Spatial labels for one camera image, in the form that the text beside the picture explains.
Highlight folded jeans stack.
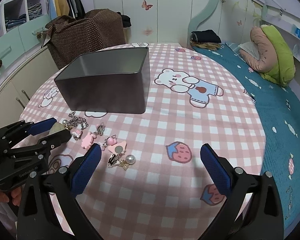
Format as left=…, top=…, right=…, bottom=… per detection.
left=5, top=14, right=28, bottom=28
left=27, top=3, right=42, bottom=18

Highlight pink charm with ring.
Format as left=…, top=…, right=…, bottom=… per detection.
left=104, top=135, right=117, bottom=147

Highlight black and white charm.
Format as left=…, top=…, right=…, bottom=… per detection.
left=107, top=154, right=119, bottom=168

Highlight blue candy print bedsheet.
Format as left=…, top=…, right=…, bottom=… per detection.
left=191, top=41, right=300, bottom=230

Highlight brown dotted cloth cover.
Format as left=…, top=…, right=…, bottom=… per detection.
left=44, top=9, right=127, bottom=70

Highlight green and pink quilt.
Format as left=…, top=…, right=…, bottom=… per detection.
left=239, top=24, right=297, bottom=87

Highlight pink star brooch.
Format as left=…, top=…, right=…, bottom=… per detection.
left=107, top=141, right=128, bottom=154

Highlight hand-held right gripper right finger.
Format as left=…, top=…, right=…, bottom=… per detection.
left=200, top=144, right=284, bottom=240

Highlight person's left hand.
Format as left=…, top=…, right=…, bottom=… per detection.
left=0, top=188, right=22, bottom=207

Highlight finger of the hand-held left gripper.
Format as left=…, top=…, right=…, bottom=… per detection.
left=5, top=129, right=72, bottom=161
left=0, top=117, right=58, bottom=153

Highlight white wardrobe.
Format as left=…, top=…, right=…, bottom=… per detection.
left=82, top=0, right=190, bottom=47

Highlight folded dark clothes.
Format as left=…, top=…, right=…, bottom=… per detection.
left=191, top=29, right=222, bottom=44

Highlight folded tan clothes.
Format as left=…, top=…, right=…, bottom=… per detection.
left=192, top=42, right=222, bottom=51

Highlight grey-green stone pendant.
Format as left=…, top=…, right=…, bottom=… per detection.
left=48, top=122, right=66, bottom=135

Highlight white pillow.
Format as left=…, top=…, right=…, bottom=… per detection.
left=237, top=42, right=259, bottom=58

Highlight black clothing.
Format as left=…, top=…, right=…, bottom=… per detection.
left=116, top=12, right=132, bottom=28

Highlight pink bear hair clip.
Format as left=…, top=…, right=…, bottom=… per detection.
left=80, top=132, right=97, bottom=150

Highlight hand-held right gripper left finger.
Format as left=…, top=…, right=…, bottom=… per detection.
left=17, top=142, right=102, bottom=240

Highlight mint bunk bed frame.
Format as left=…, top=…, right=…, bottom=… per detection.
left=189, top=0, right=300, bottom=55

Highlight mint drawer cabinet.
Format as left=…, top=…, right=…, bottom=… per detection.
left=0, top=17, right=58, bottom=110

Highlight silver chain bracelet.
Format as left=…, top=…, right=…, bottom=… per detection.
left=62, top=111, right=88, bottom=131

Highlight row of hanging clothes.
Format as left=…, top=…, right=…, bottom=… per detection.
left=44, top=0, right=87, bottom=20

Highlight grey metal tin box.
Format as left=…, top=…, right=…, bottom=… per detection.
left=54, top=47, right=150, bottom=115

